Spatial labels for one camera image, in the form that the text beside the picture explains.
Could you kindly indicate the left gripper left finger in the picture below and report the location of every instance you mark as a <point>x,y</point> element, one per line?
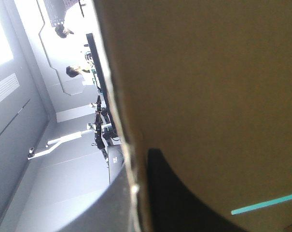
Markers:
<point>107,212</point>

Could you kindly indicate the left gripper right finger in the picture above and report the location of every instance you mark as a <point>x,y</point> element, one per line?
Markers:
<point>174,207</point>

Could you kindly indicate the brown cardboard box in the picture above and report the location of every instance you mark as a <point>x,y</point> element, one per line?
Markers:
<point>208,96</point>

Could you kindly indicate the person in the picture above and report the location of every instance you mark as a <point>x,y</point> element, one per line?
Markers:
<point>73,71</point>
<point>61,31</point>

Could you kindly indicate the white camera stand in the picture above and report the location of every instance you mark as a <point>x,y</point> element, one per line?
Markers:
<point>59,141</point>

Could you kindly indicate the dark wall display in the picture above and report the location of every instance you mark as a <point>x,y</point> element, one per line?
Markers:
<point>56,12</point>

